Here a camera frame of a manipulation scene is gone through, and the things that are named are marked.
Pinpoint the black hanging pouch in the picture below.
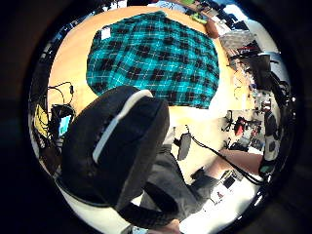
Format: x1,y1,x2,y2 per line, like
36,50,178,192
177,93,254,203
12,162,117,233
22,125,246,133
173,131,193,162

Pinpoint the the person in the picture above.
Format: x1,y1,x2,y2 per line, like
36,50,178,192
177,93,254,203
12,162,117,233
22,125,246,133
139,126,228,234

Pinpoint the device with blue screen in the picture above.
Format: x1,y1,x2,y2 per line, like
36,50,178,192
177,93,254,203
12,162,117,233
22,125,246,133
50,103,76,139

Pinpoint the teal plaid cloth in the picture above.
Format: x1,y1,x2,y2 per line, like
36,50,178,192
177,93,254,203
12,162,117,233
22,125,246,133
85,10,221,110

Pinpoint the yellow paper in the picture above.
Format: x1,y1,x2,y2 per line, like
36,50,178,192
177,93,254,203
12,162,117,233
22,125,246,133
33,103,50,139

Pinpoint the red object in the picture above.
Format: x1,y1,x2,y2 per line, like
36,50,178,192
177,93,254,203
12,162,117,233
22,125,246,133
233,116,247,137

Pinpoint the brown round object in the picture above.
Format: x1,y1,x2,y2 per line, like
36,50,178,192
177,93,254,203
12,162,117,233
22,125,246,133
204,19,221,40

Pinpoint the green object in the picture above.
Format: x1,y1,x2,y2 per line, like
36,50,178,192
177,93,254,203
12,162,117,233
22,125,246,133
189,12,209,25

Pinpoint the black office chair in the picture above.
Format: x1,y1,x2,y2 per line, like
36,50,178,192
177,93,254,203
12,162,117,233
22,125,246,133
228,48,284,98

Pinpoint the thin black cable loop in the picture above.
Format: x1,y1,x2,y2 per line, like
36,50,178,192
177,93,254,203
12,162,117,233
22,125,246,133
48,81,76,105

